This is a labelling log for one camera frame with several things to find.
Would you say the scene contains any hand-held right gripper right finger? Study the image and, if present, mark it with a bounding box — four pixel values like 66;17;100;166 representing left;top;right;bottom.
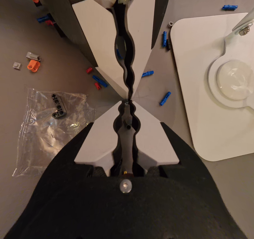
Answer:
129;100;180;177

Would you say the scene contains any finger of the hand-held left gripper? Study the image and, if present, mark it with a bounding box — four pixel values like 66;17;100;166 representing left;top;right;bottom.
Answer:
124;0;156;100
72;0;131;100

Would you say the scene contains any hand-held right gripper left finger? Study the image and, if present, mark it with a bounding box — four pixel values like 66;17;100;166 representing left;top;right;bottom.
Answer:
74;100;126;177

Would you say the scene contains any orange lego connector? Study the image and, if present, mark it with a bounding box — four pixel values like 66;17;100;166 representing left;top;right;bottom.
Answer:
27;60;40;72

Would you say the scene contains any grey lego pin brick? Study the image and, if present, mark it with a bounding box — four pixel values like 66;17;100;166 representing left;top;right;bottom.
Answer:
26;52;42;62

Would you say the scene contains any dark grey angled lego beam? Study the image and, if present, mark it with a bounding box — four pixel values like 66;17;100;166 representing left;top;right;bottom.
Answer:
51;93;67;119

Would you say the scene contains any clear plastic bag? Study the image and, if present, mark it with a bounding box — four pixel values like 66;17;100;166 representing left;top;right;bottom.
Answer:
12;85;96;177

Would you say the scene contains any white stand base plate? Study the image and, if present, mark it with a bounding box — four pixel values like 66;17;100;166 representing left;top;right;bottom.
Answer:
170;12;254;162

